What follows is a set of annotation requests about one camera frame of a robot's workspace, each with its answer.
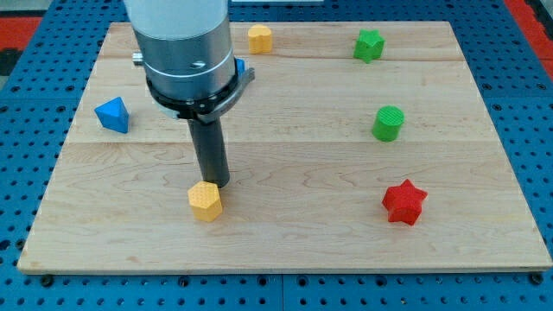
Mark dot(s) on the blue triangular prism block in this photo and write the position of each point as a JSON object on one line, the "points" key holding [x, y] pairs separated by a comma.
{"points": [[113, 115]]}

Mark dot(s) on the light wooden board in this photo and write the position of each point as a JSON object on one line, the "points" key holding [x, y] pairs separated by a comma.
{"points": [[307, 174]]}

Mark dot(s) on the blue cube block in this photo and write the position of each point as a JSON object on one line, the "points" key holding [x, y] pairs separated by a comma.
{"points": [[240, 66]]}

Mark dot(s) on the red star block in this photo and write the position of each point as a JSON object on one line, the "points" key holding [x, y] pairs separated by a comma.
{"points": [[404, 203]]}

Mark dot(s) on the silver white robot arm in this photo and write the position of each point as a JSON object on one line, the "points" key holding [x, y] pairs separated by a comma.
{"points": [[187, 54]]}

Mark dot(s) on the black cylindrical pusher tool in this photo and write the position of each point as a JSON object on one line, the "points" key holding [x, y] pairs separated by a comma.
{"points": [[210, 150]]}

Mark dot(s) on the yellow heart block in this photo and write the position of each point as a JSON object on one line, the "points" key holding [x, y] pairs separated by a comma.
{"points": [[260, 40]]}

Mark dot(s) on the green cylinder block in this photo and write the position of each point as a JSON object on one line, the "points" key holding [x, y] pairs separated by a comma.
{"points": [[388, 123]]}

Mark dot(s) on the green star block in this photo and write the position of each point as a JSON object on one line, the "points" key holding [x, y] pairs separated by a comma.
{"points": [[369, 45]]}

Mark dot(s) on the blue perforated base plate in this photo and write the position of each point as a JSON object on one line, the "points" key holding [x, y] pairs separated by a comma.
{"points": [[42, 94]]}

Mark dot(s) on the yellow hexagon block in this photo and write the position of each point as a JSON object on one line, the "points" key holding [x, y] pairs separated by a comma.
{"points": [[205, 201]]}

